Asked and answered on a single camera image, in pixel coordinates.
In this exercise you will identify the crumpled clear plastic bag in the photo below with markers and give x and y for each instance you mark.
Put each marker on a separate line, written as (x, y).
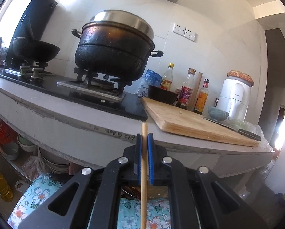
(265, 139)

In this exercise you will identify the black gas stove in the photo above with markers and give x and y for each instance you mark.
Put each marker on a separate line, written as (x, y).
(61, 91)

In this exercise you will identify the red snack bags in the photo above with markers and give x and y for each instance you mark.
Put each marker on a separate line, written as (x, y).
(2, 133)

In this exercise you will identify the grey concrete kitchen counter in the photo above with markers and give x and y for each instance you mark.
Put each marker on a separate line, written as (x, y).
(61, 121)

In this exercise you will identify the black wok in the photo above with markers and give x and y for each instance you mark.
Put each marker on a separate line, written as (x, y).
(35, 50)

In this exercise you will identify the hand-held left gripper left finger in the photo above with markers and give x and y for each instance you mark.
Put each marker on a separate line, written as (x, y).
(139, 157)

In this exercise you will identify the yellow cap sauce bottle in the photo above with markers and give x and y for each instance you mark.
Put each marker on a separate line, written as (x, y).
(167, 80)

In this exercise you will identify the light green bowl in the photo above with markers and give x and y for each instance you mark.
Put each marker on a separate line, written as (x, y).
(11, 150)

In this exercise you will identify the red label sauce bottle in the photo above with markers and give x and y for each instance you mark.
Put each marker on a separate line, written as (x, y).
(185, 93)

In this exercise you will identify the black cooking pot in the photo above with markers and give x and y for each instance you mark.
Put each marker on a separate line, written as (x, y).
(109, 52)

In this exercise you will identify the wooden rolling pin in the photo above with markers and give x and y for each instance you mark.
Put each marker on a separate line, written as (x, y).
(197, 85)

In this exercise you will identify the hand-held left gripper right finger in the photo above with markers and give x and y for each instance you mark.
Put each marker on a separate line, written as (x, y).
(150, 159)

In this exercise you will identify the stainless steel pot lid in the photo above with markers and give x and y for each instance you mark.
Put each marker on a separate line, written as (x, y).
(123, 20)

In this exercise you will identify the white wall outlet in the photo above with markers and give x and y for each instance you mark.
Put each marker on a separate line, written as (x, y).
(189, 34)
(179, 28)

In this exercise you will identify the black bowl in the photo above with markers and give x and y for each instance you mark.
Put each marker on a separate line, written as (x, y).
(162, 95)

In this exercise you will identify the stack of ceramic bowls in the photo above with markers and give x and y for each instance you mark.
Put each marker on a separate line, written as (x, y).
(25, 143)

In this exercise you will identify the kitchen knife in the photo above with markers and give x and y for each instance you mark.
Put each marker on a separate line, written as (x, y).
(249, 134)

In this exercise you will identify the patterned white plate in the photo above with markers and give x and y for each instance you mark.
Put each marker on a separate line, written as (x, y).
(54, 164)

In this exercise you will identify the tall black kitchen appliance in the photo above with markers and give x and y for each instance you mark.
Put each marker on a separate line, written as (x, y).
(37, 12)

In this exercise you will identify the brown wooden door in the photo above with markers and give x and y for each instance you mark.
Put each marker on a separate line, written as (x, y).
(281, 124)

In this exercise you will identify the floral turquoise blanket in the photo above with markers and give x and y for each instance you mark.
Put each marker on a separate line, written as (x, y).
(40, 195)

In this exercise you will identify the blue-grey bowl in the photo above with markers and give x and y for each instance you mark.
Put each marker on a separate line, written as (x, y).
(218, 114)

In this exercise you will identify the red cap sauce bottle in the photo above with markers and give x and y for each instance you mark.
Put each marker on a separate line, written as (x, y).
(200, 100)

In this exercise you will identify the small white plastic bag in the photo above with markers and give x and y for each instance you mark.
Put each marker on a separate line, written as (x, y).
(21, 186)

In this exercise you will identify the wooden cutting board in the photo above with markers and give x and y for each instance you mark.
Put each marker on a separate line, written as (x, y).
(180, 121)

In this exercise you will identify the woven straw lid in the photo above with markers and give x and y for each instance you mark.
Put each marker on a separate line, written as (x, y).
(240, 77)

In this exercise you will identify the blue plastic bag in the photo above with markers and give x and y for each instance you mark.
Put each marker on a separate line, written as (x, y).
(147, 83)

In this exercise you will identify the single wooden chopstick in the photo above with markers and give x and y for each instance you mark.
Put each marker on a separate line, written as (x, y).
(144, 128)

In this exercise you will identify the white kitchen appliance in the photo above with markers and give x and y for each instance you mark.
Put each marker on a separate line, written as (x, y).
(235, 95)

